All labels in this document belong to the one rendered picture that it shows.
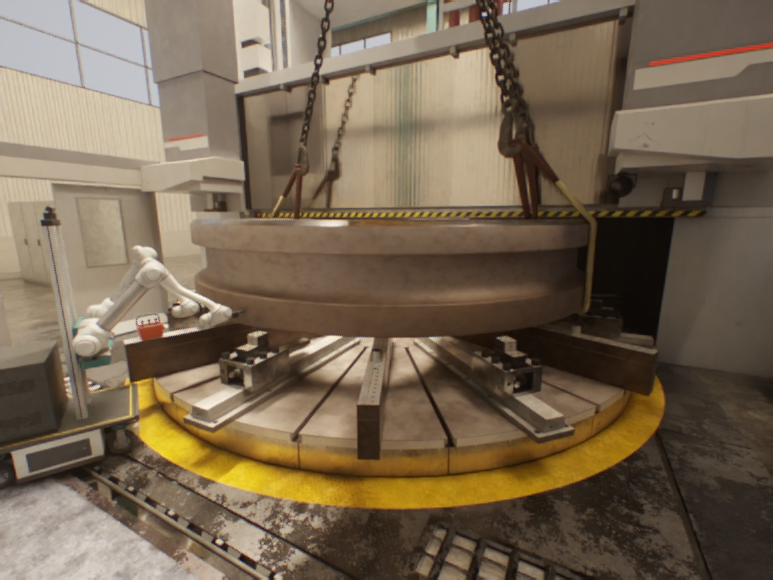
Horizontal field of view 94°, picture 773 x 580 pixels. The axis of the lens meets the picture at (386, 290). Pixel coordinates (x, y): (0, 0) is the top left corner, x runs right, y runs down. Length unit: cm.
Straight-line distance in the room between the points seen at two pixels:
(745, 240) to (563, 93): 265
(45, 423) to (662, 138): 487
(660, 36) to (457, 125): 259
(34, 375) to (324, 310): 197
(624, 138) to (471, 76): 290
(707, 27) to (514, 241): 217
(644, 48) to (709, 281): 280
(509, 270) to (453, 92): 331
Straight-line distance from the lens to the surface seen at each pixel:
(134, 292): 303
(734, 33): 425
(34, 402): 351
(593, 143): 547
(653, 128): 359
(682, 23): 424
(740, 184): 466
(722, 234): 564
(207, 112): 663
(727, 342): 588
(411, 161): 597
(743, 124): 368
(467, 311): 300
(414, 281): 297
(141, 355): 407
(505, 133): 457
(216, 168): 643
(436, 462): 285
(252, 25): 838
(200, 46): 684
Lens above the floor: 180
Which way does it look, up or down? 11 degrees down
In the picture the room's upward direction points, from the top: straight up
